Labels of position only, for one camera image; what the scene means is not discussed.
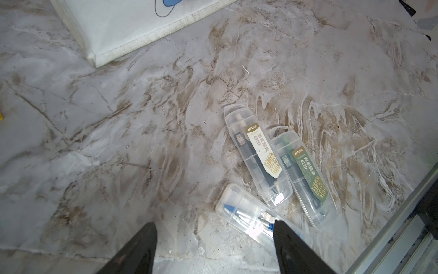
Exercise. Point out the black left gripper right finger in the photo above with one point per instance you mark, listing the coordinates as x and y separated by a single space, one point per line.
294 255

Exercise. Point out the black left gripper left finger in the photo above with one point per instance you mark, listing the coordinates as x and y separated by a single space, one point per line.
137 255

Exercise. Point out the blue compass case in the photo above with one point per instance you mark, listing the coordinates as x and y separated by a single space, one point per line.
247 214

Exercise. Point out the green label compass case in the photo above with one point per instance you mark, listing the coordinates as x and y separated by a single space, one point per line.
310 187

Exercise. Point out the olive label compass case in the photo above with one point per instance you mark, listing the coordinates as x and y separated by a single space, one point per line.
259 154

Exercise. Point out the white Doraemon canvas bag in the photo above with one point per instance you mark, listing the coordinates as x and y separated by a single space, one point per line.
107 30

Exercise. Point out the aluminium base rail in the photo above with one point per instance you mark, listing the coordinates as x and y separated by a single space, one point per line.
408 243

